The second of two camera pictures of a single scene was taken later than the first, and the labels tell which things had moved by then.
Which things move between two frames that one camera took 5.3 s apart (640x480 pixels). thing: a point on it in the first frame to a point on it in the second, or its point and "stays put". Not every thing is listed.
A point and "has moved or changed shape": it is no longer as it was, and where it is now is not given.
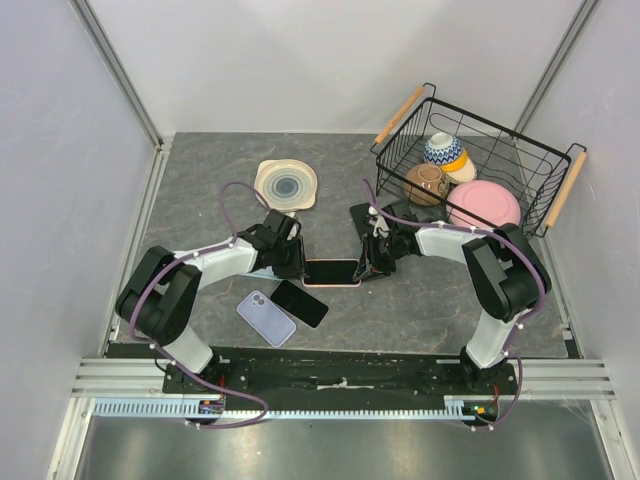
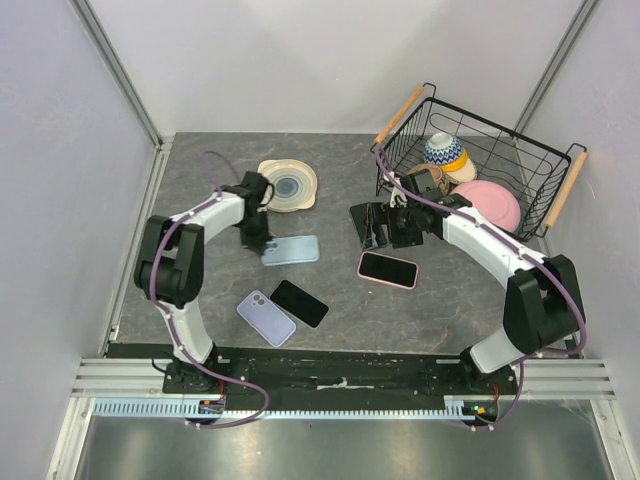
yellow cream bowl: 461,170 stays put
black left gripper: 297,268 to 257,243
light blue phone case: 267,273 has moved or changed shape
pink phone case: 331,273 to 388,270
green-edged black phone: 359,213 stays put
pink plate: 489,199 stays put
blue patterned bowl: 442,149 stays put
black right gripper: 369,262 to 400,241
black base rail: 398,373 stays put
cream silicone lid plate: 285,184 stays put
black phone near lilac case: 305,307 stays put
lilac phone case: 266,318 stays put
